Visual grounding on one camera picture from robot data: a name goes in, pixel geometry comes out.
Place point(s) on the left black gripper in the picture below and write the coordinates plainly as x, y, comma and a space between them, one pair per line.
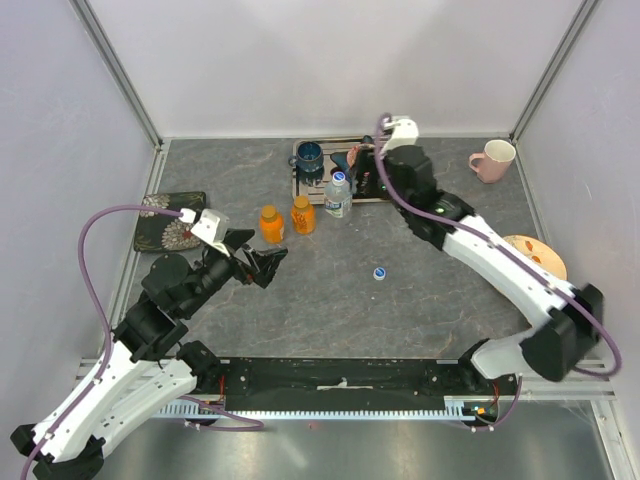
263, 267

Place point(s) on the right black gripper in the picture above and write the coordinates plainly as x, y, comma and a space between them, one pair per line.
366, 162

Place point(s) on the labelled water bottle blue cap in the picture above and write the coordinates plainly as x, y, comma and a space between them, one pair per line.
338, 196

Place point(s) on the white blue bottle cap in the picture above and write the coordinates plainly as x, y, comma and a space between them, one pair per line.
379, 273

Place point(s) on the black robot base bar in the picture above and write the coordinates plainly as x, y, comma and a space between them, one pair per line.
343, 385

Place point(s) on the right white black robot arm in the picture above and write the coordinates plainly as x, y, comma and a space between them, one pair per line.
563, 319

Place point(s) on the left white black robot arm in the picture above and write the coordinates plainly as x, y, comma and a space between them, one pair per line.
146, 364

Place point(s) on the orange juice bottle left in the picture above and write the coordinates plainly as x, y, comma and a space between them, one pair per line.
271, 224

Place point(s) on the orange juice bottle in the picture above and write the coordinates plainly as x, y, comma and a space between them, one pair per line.
303, 215
271, 224

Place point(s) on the orange juice bottle right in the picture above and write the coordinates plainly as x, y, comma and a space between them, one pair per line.
303, 215

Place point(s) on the red patterned small bowl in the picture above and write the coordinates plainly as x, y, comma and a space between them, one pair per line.
351, 157

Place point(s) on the blue star shaped dish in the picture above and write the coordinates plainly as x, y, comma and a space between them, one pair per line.
339, 157

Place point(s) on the silver metal tray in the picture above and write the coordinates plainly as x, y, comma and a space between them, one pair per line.
312, 185

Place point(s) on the dark blue ceramic mug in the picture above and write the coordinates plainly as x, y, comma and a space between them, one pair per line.
308, 157

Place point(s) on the black floral square plate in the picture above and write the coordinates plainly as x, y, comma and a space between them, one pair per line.
157, 233

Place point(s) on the pink ceramic mug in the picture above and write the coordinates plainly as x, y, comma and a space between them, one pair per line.
491, 164

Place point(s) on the beige bird painted plate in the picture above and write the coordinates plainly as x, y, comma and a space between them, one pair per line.
539, 253

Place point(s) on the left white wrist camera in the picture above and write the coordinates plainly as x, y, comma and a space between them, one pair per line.
210, 226

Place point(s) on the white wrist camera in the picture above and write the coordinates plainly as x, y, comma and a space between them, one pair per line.
395, 131
210, 226

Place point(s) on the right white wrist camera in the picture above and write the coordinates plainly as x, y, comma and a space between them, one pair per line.
395, 131

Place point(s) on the white slotted cable duct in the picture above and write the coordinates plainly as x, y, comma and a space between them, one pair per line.
451, 411

